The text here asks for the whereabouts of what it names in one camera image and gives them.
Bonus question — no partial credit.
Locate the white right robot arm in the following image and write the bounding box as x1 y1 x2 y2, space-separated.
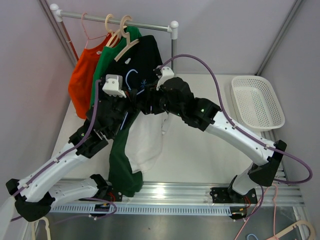
138 77 287 203

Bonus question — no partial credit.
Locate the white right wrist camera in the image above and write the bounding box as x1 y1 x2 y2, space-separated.
154 66 175 91

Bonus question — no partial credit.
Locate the beige hanger on floor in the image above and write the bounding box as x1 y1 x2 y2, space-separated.
30 216 52 240
267 220 316 240

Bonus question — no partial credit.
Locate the white perforated plastic basket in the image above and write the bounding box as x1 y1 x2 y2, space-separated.
230 75 285 132

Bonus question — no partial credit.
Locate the beige hanger on floor left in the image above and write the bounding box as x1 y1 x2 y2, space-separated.
30 216 52 240

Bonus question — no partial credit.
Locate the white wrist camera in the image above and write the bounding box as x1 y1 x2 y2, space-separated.
154 66 175 91
102 74 127 98

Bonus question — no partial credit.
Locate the black t shirt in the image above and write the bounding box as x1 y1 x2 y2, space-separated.
99 34 165 116

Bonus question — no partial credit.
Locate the beige wooden hanger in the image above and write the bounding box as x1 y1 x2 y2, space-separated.
113 14 140 62
104 13 120 48

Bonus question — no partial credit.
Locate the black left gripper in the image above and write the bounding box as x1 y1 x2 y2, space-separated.
104 87 138 138

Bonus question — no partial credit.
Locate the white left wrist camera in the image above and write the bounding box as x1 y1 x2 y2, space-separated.
102 74 127 98

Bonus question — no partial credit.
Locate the pink wire hanger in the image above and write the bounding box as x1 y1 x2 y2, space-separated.
81 12 109 49

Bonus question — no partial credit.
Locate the bright green t shirt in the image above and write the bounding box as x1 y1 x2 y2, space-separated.
89 26 142 109

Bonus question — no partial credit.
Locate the aluminium mounting rail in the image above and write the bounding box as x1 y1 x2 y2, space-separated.
31 181 305 207

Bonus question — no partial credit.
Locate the green and white t shirt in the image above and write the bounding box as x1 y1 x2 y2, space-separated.
108 112 170 197

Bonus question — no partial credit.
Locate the pink hanger on floor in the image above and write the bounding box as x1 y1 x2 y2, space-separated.
234 183 279 240

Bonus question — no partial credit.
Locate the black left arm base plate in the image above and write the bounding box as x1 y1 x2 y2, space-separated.
92 185 123 202

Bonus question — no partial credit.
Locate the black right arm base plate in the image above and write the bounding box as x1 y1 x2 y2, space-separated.
209 187 258 204

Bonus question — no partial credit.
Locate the light blue wire hanger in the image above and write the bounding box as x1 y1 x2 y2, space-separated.
119 69 153 131

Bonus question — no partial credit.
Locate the orange tank top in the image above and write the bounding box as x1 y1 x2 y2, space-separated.
68 34 111 119

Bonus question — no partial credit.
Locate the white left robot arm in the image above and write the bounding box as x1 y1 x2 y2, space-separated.
6 96 133 222

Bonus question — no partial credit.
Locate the beige hanger on floor right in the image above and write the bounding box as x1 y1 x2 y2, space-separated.
267 220 316 240

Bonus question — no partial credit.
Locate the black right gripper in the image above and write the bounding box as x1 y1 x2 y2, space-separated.
136 84 184 118

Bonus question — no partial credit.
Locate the white metal clothes rack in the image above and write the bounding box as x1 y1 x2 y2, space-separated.
49 3 179 61

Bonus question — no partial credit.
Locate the white slotted cable duct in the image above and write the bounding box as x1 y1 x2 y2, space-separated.
50 202 245 217

